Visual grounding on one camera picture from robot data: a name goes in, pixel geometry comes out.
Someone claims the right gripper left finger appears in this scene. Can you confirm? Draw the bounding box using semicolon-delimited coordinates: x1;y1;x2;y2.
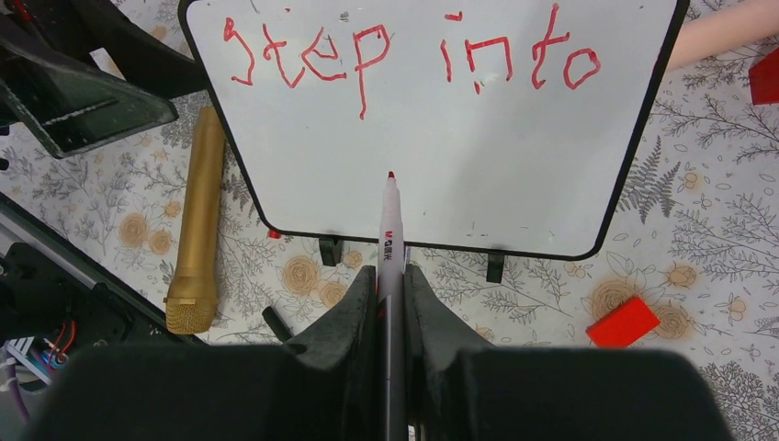
23;266;377;440

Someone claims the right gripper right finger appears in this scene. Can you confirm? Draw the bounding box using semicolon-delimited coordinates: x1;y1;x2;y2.
404;265;732;440

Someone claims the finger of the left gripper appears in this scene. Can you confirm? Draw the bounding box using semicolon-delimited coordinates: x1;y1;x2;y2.
12;1;208;99
1;15;177;159

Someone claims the red capped whiteboard marker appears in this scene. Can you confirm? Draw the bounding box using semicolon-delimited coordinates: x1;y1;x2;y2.
377;172;408;440

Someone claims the white whiteboard black frame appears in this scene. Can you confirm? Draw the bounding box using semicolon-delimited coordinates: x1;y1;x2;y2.
178;1;688;260

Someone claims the black capped marker front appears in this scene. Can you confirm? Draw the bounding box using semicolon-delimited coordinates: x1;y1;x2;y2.
262;306;292;343

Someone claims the small red cube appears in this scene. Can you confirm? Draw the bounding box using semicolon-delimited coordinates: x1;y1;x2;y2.
586;297;660;348

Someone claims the red square block with hole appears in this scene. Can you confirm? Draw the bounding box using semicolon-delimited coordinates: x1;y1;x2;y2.
749;49;779;105

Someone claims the pink toy microphone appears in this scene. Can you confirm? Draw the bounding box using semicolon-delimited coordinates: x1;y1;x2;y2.
666;0;778;72

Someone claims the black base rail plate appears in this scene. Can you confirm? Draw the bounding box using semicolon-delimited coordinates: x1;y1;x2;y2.
1;196;201;394

